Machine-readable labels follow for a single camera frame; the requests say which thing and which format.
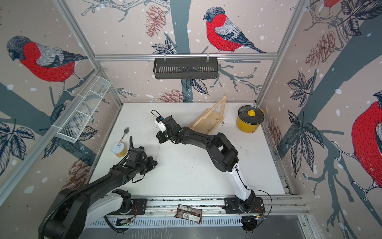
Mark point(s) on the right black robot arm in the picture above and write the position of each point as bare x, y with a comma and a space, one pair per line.
223, 154

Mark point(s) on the white mesh wall shelf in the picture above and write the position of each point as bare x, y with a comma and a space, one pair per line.
75, 125

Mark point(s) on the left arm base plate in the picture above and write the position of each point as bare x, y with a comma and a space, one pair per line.
133, 207

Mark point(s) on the black round fixture under rail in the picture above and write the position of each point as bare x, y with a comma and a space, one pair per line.
249, 223

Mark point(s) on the metal spoon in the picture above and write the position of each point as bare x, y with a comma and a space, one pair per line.
125, 132

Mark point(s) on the small electronics board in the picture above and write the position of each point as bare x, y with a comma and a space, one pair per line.
123, 222

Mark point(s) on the black hanging wire basket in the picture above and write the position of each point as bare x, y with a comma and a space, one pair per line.
185, 68

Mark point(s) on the dark snack wrapper packet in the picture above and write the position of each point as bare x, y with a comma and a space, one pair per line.
189, 213

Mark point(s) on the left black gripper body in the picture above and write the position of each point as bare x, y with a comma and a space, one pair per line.
141, 168

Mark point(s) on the wooden jewelry display stand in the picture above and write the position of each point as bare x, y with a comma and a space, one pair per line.
208, 121

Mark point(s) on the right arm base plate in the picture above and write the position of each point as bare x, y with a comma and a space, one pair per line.
249, 206

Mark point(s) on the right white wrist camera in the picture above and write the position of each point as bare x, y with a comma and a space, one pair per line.
160, 124

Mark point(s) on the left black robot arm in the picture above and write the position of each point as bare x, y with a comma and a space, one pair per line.
74, 210

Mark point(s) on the yellow can with white lid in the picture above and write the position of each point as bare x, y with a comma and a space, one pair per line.
119, 149

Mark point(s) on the yellow pot with black lid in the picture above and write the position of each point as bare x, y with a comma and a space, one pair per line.
249, 118

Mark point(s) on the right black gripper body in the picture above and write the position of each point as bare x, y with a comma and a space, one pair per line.
171, 134

